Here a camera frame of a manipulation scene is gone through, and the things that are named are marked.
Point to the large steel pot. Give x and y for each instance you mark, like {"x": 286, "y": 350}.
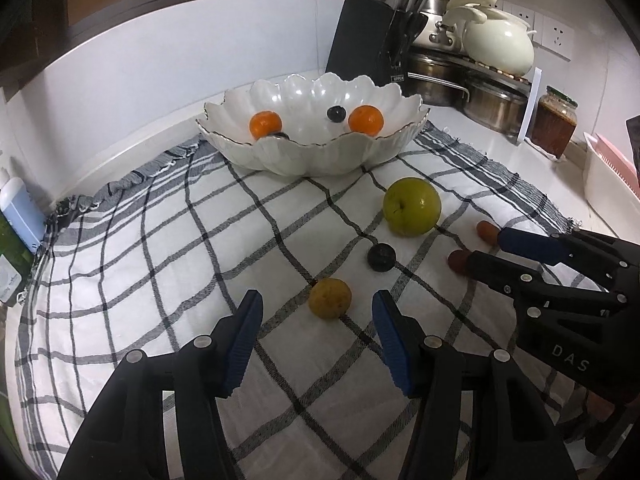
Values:
{"x": 435, "y": 77}

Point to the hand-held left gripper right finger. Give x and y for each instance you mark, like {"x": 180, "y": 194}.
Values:
{"x": 392, "y": 340}

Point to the dark plum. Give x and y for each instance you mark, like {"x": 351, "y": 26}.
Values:
{"x": 381, "y": 257}
{"x": 336, "y": 113}
{"x": 278, "y": 135}

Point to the person's right hand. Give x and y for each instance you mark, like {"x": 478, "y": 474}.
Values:
{"x": 595, "y": 407}

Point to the white lid rack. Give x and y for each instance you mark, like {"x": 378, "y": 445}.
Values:
{"x": 530, "y": 105}

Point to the white plastic basin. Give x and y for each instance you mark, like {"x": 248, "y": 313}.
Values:
{"x": 605, "y": 180}

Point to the small white pot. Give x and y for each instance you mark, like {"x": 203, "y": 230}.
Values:
{"x": 430, "y": 35}

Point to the orange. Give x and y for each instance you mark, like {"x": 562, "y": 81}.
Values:
{"x": 366, "y": 120}
{"x": 265, "y": 125}

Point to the white scalloped bowl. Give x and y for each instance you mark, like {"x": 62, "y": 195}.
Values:
{"x": 300, "y": 100}

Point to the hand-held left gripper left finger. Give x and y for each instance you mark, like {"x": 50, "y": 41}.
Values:
{"x": 245, "y": 340}

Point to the green round fruit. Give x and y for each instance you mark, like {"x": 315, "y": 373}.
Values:
{"x": 412, "y": 206}

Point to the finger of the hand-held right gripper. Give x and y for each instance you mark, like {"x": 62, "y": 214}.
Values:
{"x": 505, "y": 275}
{"x": 522, "y": 243}

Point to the pink colander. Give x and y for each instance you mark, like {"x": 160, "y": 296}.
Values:
{"x": 620, "y": 157}

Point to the black white checked cloth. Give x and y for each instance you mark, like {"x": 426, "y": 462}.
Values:
{"x": 175, "y": 260}

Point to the red date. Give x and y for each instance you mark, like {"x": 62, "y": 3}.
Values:
{"x": 485, "y": 230}
{"x": 457, "y": 261}

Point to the glass jar of sauce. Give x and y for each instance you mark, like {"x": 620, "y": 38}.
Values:
{"x": 552, "y": 125}

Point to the black knife block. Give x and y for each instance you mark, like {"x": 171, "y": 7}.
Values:
{"x": 360, "y": 40}

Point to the green dish soap bottle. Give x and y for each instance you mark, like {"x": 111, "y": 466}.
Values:
{"x": 10, "y": 270}

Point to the cream ceramic pot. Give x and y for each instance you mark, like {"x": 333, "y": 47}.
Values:
{"x": 500, "y": 45}

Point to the blue pump soap bottle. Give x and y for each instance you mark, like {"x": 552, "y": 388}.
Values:
{"x": 22, "y": 210}

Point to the steel steamer pot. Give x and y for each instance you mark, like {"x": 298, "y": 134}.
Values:
{"x": 434, "y": 6}

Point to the white wall socket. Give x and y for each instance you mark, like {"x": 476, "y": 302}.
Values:
{"x": 557, "y": 35}
{"x": 520, "y": 13}

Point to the small yellow fruit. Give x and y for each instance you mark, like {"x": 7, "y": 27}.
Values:
{"x": 329, "y": 298}

